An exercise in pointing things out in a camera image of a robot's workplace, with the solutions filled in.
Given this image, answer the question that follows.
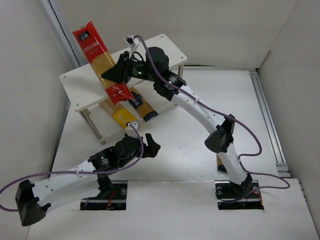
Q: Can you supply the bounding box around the aluminium frame rail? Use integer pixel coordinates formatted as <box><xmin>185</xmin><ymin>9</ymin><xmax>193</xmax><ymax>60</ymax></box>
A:
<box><xmin>249</xmin><ymin>70</ymin><xmax>292</xmax><ymax>179</ymax></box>

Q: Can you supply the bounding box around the red spaghetti bag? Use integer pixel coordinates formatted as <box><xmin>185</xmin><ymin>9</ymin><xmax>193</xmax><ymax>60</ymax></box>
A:
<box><xmin>72</xmin><ymin>21</ymin><xmax>134</xmax><ymax>106</ymax></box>

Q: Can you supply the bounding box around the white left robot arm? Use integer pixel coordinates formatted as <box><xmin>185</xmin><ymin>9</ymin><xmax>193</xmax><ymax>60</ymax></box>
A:
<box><xmin>15</xmin><ymin>123</ymin><xmax>161</xmax><ymax>227</ymax></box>

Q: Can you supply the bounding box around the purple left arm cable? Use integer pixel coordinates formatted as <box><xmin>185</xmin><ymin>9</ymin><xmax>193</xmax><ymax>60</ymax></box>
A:
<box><xmin>0</xmin><ymin>122</ymin><xmax>145</xmax><ymax>213</ymax></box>

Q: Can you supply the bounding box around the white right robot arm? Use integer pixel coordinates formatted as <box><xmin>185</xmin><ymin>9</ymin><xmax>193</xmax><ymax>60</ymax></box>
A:
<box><xmin>121</xmin><ymin>47</ymin><xmax>252</xmax><ymax>194</ymax></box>

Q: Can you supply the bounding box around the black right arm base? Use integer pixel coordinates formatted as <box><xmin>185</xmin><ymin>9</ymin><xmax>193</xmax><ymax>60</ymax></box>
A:
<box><xmin>215</xmin><ymin>181</ymin><xmax>264</xmax><ymax>210</ymax></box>

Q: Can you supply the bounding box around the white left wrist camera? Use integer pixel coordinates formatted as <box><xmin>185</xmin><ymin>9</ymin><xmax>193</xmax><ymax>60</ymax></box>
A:
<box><xmin>125</xmin><ymin>121</ymin><xmax>141</xmax><ymax>138</ymax></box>

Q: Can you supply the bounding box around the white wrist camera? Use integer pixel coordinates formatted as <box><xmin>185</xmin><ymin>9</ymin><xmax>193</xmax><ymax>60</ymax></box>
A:
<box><xmin>125</xmin><ymin>121</ymin><xmax>141</xmax><ymax>138</ymax></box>
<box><xmin>124</xmin><ymin>35</ymin><xmax>140</xmax><ymax>51</ymax></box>

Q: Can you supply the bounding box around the blue-label spaghetti bag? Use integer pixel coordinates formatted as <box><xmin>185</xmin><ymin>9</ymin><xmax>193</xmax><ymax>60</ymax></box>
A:
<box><xmin>128</xmin><ymin>87</ymin><xmax>159</xmax><ymax>122</ymax></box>

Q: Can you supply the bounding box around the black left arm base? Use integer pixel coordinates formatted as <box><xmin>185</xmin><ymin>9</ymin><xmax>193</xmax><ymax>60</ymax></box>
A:
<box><xmin>80</xmin><ymin>181</ymin><xmax>128</xmax><ymax>211</ymax></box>

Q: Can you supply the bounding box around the yellow-ended spaghetti bag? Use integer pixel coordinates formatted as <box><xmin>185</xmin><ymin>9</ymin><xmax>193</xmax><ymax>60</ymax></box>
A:
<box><xmin>99</xmin><ymin>98</ymin><xmax>138</xmax><ymax>129</ymax></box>

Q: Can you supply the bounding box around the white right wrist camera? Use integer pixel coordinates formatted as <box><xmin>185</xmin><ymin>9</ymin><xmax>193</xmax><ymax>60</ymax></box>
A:
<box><xmin>124</xmin><ymin>35</ymin><xmax>140</xmax><ymax>51</ymax></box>

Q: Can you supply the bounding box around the white two-tier shelf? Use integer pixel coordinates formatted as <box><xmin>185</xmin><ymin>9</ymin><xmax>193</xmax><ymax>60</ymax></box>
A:
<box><xmin>60</xmin><ymin>34</ymin><xmax>188</xmax><ymax>145</ymax></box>

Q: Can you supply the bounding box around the dark-ended spaghetti bag with barcode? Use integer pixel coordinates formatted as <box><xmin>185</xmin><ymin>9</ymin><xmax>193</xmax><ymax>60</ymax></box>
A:
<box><xmin>216</xmin><ymin>154</ymin><xmax>227</xmax><ymax>173</ymax></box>

